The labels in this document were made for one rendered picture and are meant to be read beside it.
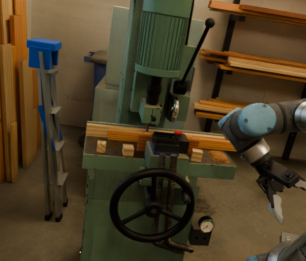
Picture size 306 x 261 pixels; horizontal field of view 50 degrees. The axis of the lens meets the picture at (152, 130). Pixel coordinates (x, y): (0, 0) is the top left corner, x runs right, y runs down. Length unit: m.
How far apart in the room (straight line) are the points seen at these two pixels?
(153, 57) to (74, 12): 2.57
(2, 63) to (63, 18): 1.39
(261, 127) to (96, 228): 0.78
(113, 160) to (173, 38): 0.49
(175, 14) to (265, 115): 0.49
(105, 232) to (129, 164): 0.32
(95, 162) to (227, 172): 0.52
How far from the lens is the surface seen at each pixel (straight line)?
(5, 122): 2.63
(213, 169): 1.31
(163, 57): 1.21
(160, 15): 1.20
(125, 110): 1.52
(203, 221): 1.35
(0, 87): 2.57
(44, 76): 2.00
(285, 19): 3.37
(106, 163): 1.23
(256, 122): 0.92
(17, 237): 2.27
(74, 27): 3.73
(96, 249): 1.45
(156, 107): 1.29
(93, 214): 1.35
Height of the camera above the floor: 1.42
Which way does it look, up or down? 20 degrees down
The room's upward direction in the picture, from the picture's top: 9 degrees clockwise
